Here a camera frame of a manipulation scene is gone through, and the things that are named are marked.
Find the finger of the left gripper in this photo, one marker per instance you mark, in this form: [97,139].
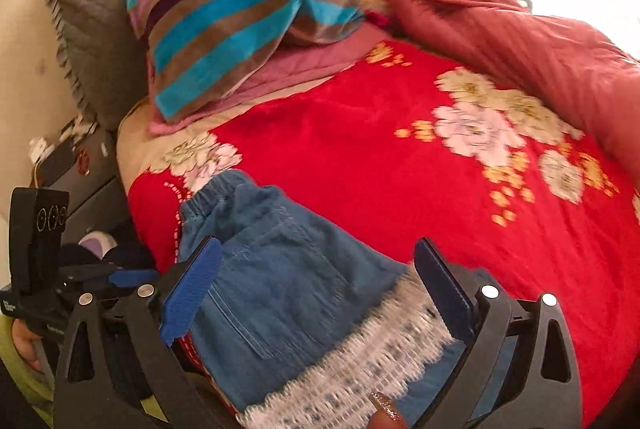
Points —
[74,274]
[124,278]

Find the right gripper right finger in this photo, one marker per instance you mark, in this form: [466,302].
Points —
[518,368]

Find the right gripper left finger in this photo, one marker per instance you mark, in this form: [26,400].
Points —
[117,369]

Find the blue denim pants lace hem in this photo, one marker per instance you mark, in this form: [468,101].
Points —
[302,322]

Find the left hand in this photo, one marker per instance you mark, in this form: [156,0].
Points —
[24,343]

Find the right hand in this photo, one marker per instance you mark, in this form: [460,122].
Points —
[385,415]

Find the dark bedside table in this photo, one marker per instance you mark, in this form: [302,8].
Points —
[82,162]

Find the beige mattress sheet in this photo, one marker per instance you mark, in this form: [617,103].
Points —
[150,138]

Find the red floral blanket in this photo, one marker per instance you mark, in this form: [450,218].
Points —
[406,144]

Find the striped colourful pillow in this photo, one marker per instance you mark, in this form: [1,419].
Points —
[201,51]

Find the pink quilted pad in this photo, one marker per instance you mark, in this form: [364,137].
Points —
[287,67]

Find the salmon red duvet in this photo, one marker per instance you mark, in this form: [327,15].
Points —
[580,74]

